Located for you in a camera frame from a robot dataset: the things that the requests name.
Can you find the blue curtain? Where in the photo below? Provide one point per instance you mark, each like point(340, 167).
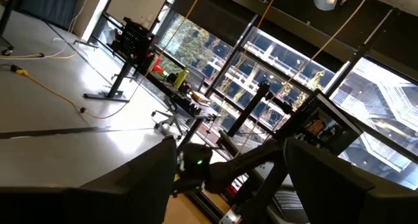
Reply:
point(49, 5)

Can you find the whiteboard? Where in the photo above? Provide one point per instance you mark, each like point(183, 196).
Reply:
point(137, 5)

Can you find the yellow-green bottle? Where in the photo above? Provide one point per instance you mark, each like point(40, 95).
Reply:
point(180, 79)

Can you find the grey office chair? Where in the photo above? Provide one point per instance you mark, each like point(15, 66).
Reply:
point(170, 121)

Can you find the yellow notepad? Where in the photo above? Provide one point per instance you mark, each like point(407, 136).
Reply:
point(200, 97)

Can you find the black upright stand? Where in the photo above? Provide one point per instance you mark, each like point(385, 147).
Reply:
point(249, 109)

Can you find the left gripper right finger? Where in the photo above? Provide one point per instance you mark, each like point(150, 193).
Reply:
point(343, 198)

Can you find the grey laptop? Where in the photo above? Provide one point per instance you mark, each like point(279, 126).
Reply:
point(326, 126)

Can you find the black pegboard cart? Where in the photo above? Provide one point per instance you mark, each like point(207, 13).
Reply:
point(134, 41)

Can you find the black cluttered desk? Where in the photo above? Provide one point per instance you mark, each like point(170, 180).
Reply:
point(183, 101)

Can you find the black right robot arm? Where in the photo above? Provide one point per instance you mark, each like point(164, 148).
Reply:
point(241, 165)

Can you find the red orange cone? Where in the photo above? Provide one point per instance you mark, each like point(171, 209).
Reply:
point(157, 65)

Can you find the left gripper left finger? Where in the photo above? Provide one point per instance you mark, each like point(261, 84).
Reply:
point(98, 204)

